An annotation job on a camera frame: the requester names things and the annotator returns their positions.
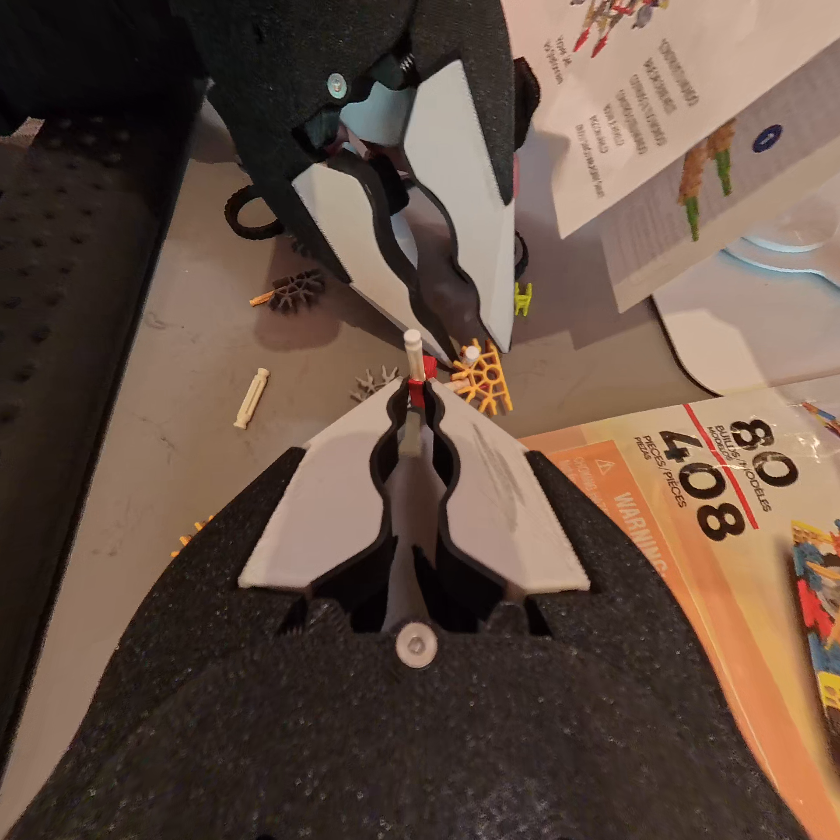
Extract black rubber tyre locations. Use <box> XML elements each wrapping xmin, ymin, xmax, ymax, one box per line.
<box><xmin>224</xmin><ymin>184</ymin><xmax>284</xmax><ymax>242</ymax></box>

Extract colourful construction toy bag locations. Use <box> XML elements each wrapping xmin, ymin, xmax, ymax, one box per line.
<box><xmin>518</xmin><ymin>377</ymin><xmax>840</xmax><ymax>840</ymax></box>

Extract red and yellow connector cluster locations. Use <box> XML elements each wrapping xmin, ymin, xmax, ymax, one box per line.
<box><xmin>449</xmin><ymin>339</ymin><xmax>514</xmax><ymax>416</ymax></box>

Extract short white toy rod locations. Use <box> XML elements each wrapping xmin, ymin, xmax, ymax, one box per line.
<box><xmin>233</xmin><ymin>367</ymin><xmax>271</xmax><ymax>431</ymax></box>

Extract grey connector with yellow rod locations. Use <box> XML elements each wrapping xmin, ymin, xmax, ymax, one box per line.
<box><xmin>269</xmin><ymin>269</ymin><xmax>328</xmax><ymax>315</ymax></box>

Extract yellow half-round connector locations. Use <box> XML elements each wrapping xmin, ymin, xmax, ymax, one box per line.
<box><xmin>169</xmin><ymin>515</ymin><xmax>215</xmax><ymax>559</ymax></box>

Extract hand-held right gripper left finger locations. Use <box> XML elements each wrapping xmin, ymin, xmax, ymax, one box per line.
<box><xmin>238</xmin><ymin>381</ymin><xmax>408</xmax><ymax>595</ymax></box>

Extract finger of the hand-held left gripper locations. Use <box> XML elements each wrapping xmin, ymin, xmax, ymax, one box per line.
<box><xmin>403</xmin><ymin>60</ymin><xmax>517</xmax><ymax>355</ymax></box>
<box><xmin>292</xmin><ymin>161</ymin><xmax>454</xmax><ymax>366</ymax></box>

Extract red corner connector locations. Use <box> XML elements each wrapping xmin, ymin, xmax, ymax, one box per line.
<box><xmin>406</xmin><ymin>356</ymin><xmax>438</xmax><ymax>409</ymax></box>

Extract instruction sheet with model pictures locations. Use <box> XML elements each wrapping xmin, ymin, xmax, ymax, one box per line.
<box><xmin>502</xmin><ymin>0</ymin><xmax>840</xmax><ymax>239</ymax></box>

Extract person's left forearm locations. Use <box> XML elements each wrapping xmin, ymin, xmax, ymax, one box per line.
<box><xmin>0</xmin><ymin>0</ymin><xmax>211</xmax><ymax>139</ymax></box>

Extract dark dotted surface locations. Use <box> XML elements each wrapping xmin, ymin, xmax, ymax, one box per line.
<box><xmin>0</xmin><ymin>79</ymin><xmax>206</xmax><ymax>746</ymax></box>

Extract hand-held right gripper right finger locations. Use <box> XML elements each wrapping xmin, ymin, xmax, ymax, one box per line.
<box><xmin>423</xmin><ymin>382</ymin><xmax>592</xmax><ymax>598</ymax></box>

